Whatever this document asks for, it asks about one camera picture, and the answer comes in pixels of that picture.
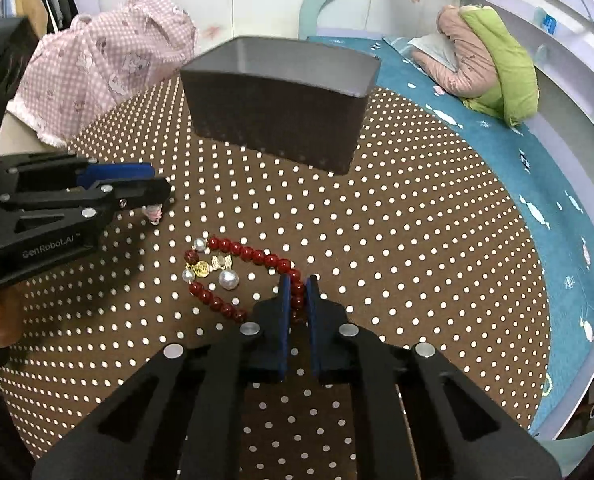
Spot dark grey jewelry box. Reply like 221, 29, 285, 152
180, 36, 381, 174

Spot white pillow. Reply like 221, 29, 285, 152
409, 32, 458, 72

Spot white flower charm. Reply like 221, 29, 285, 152
142, 204, 163, 226

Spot red bead bracelet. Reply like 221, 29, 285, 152
181, 235, 308, 325

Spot pink checkered cloth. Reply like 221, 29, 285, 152
6, 0, 197, 148

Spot pink and green quilt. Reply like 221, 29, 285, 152
411, 6, 540, 127

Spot teal candy pattern mattress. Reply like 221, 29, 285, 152
314, 36, 594, 437

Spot hanging clothes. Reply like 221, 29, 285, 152
0, 0, 79, 38

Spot person's left hand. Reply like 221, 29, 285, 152
0, 286, 25, 348

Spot blue box on shelf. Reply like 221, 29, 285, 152
542, 14, 557, 35

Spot brown polka dot tablecloth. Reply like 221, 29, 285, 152
0, 81, 559, 479

